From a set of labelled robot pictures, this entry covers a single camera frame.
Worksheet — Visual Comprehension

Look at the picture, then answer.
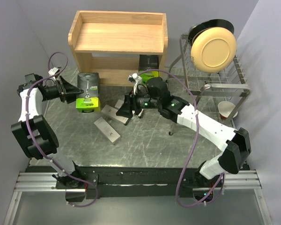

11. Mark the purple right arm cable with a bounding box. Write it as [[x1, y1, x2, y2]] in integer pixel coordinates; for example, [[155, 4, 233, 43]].
[[136, 69, 225, 208]]

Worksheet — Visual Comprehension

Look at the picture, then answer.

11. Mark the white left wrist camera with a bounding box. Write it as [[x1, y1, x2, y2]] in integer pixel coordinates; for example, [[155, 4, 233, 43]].
[[48, 67, 60, 76]]

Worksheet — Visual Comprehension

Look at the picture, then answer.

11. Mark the white Harry's labelled razor box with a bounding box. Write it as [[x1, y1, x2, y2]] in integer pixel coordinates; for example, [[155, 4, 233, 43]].
[[114, 99, 144, 119]]

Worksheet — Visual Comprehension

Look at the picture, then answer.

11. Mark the black round plate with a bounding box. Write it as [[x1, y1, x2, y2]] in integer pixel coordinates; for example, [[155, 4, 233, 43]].
[[188, 19, 235, 43]]

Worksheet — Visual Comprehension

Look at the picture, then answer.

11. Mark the aluminium frame rail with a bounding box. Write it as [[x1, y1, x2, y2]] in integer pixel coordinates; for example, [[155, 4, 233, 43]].
[[3, 170, 272, 225]]

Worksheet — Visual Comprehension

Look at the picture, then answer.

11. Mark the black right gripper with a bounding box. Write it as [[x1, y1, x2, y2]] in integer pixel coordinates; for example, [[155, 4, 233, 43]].
[[116, 87, 161, 119]]

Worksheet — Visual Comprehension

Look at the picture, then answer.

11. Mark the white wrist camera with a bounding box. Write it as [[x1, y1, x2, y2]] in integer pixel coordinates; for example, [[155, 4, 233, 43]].
[[128, 73, 142, 95], [48, 67, 60, 76]]

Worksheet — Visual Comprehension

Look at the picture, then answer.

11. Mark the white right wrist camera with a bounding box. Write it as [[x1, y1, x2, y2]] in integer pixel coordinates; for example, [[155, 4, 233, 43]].
[[128, 73, 142, 95]]

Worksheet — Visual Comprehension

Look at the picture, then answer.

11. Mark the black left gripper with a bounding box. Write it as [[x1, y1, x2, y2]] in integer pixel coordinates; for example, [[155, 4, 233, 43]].
[[42, 75, 84, 104]]

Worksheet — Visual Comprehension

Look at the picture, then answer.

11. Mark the red and white paper cup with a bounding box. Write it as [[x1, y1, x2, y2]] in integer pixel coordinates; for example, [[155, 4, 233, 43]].
[[218, 101, 236, 120]]

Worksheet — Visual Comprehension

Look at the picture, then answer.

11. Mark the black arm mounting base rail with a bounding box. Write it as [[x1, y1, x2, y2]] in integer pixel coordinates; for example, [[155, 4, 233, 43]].
[[25, 164, 250, 207]]

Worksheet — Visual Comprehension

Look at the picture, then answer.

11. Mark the light wooden two-tier shelf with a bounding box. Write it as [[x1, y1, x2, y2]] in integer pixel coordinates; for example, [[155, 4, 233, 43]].
[[68, 10, 168, 86]]

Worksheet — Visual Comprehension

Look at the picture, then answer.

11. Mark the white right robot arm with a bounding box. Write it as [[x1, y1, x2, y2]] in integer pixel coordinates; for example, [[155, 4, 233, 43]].
[[116, 73, 251, 187]]

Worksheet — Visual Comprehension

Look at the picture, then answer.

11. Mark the white Harry's razor box middle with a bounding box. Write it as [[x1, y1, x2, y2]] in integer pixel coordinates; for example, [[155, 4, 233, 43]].
[[101, 105, 130, 126]]

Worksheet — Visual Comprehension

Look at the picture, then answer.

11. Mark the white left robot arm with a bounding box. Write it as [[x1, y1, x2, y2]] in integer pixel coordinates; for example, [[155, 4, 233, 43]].
[[11, 74, 85, 188]]

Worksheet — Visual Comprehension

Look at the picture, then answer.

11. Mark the beige round plate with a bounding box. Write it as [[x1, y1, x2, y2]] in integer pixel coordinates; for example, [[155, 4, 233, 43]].
[[191, 27, 237, 72]]

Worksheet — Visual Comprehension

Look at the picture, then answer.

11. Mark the white Harry's razor box front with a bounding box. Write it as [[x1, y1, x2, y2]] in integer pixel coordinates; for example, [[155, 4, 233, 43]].
[[94, 117, 121, 143]]

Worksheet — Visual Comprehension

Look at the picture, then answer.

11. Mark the metal wire dish rack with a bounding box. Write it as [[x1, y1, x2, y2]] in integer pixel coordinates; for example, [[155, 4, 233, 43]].
[[169, 33, 251, 127]]

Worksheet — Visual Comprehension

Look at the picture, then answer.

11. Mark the black green razor box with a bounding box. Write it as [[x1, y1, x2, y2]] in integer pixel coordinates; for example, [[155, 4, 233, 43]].
[[75, 72, 101, 113], [139, 55, 159, 84]]

